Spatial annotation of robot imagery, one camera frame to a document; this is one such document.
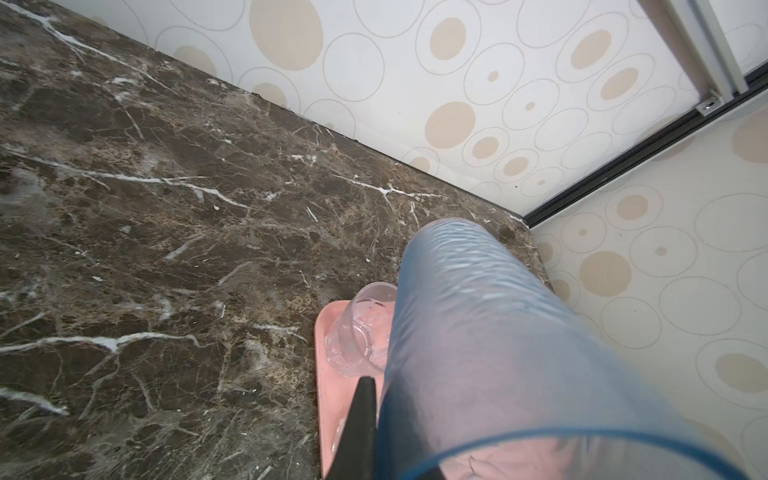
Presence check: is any blue translucent tall cup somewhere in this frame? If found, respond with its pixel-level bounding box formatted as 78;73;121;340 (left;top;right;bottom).
375;219;744;479

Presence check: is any pink plastic tray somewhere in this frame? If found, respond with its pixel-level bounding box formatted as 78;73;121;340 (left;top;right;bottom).
314;298;394;479

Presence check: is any clear tumbler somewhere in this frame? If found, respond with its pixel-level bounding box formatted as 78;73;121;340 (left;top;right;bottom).
324;282;397;377

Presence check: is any aluminium frame rail back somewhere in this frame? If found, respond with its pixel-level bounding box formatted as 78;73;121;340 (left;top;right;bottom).
638;0;749;117

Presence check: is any black corner frame post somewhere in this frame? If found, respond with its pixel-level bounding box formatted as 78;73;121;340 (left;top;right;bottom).
523;63;767;228

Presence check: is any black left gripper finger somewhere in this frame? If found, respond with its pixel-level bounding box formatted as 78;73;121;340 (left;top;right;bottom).
326;376;377;480

